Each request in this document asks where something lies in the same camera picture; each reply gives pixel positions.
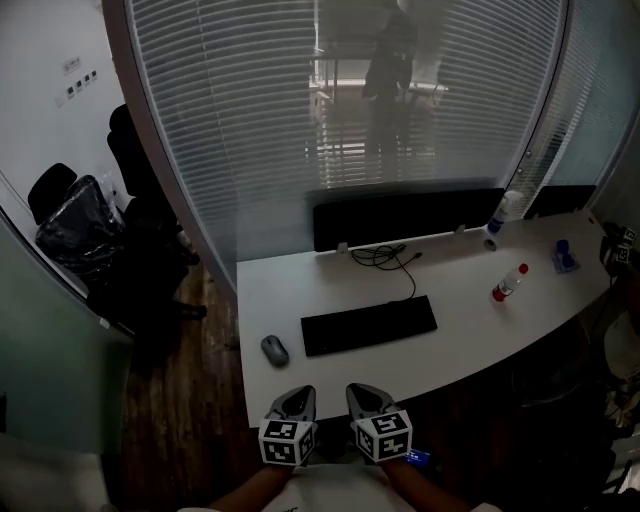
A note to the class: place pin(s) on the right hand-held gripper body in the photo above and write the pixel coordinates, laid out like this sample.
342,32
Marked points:
382,430

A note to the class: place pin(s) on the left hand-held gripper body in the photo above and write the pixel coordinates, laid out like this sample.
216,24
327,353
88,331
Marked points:
287,435

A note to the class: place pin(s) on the grey computer mouse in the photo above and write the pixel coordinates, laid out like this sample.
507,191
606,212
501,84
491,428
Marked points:
274,350

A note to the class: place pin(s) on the black keyboard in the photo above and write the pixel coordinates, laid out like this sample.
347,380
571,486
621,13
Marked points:
368,325

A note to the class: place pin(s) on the person's right forearm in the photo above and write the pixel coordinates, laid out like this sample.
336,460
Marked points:
425,487

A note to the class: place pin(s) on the person's left forearm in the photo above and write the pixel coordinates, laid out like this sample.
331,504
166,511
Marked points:
250,487

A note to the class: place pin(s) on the wrist-worn screen device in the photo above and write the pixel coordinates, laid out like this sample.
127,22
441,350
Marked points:
417,456

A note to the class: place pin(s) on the red-capped clear plastic bottle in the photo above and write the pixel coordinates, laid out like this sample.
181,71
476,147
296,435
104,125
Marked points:
510,283

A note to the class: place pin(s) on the black desk divider panel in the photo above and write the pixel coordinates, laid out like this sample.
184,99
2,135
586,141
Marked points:
405,217

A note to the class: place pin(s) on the white spray bottle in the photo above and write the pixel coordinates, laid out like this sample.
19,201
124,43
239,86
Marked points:
501,212

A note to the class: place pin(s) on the blue stamp holder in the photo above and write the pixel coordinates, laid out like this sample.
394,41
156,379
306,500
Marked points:
565,256

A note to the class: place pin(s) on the small black divider panel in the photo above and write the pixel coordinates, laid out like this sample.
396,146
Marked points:
560,201

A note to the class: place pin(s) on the plastic-wrapped black office chair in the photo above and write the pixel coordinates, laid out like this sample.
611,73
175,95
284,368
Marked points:
75,225

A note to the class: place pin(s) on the window blinds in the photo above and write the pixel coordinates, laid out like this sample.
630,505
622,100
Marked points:
350,100

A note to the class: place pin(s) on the wall switch panel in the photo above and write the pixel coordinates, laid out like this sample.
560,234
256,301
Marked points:
80,82

